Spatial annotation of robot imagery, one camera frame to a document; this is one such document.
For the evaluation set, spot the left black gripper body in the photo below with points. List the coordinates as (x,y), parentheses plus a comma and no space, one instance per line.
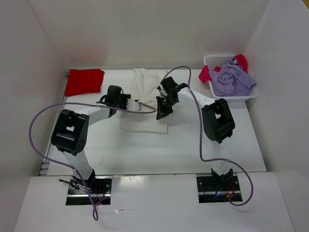
(121,103)

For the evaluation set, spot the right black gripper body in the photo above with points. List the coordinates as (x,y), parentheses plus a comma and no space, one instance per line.
(165,104)

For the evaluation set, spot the white t shirt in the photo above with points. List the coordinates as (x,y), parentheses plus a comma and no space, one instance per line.
(144,88)

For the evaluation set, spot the red t shirt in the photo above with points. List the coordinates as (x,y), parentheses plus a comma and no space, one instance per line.
(81,82)

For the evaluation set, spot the lavender t shirt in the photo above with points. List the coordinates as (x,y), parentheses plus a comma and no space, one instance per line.
(231,80)

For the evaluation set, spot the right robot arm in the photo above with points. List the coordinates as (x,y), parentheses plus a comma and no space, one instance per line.
(214,117)

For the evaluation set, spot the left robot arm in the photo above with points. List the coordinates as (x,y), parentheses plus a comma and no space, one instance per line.
(71,130)

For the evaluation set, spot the pink t shirt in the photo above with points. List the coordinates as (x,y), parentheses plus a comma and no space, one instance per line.
(204,76)

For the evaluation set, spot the white laundry basket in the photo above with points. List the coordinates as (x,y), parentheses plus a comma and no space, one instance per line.
(221,62)

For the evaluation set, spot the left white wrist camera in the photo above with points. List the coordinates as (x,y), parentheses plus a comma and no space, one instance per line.
(133,105)

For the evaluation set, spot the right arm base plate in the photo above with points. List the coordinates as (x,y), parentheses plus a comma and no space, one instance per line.
(209,193)

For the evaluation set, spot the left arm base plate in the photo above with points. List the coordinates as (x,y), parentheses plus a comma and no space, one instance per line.
(101,194)

